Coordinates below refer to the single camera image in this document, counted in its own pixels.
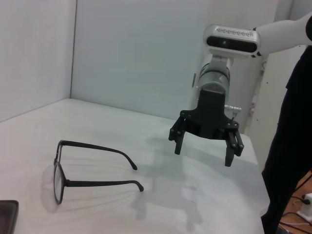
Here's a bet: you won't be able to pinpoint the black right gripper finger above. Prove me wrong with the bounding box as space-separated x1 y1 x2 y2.
168 116 189 155
220 129 245 168

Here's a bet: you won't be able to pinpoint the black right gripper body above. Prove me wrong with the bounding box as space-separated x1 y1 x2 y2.
180 89 240 141

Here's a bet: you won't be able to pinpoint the black framed glasses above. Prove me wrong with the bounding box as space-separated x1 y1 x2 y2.
52 139 144 205

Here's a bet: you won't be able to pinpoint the green glasses case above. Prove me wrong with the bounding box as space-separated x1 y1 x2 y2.
0 199 20 234

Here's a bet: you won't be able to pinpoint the person in black clothes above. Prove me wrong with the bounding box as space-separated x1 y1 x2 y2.
261 42 312 234

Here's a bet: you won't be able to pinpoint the white perforated metal column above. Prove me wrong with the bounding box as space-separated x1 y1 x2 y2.
240 45 304 137

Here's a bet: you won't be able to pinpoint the black power plug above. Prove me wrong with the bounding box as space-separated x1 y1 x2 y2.
291 194 311 205

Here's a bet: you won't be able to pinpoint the white power adapter box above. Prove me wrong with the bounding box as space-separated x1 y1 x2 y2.
296 192 312 220

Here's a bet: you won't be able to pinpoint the right gripper cable with plug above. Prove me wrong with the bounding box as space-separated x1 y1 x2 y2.
224 104 242 121

